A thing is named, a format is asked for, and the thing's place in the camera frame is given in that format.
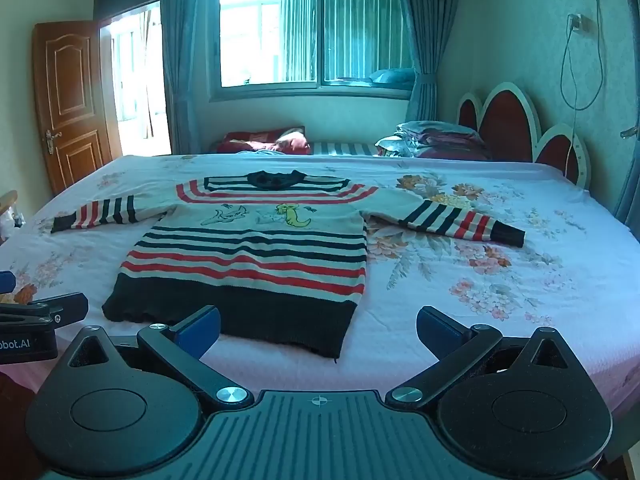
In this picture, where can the stack of folded quilts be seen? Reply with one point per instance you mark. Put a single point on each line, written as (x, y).
(440, 140)

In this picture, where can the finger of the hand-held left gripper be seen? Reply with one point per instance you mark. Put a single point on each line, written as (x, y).
(60, 310)
(6, 281)

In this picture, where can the window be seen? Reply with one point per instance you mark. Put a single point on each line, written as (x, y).
(300, 35)

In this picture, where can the blue pillow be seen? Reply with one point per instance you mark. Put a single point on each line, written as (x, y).
(395, 76)

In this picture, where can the white floral bed sheet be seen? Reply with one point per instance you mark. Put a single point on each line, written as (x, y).
(500, 310)

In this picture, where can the red and white headboard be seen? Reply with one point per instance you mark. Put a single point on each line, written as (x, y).
(505, 125)

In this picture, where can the dark red blanket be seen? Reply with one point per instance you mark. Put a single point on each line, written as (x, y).
(255, 141)

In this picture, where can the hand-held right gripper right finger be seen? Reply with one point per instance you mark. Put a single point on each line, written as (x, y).
(439, 331)

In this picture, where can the striped dinosaur sweater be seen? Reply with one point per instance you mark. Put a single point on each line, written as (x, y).
(250, 260)

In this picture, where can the brown wooden door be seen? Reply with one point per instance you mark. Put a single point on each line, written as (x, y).
(70, 100)

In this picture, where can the striped mattress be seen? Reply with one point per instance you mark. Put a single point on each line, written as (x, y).
(345, 148)

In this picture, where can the teal curtain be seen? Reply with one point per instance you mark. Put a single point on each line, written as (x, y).
(187, 60)
(425, 35)

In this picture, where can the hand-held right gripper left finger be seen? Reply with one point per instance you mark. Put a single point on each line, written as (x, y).
(200, 331)

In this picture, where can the wall socket with charger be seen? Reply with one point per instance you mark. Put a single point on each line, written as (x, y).
(580, 22)

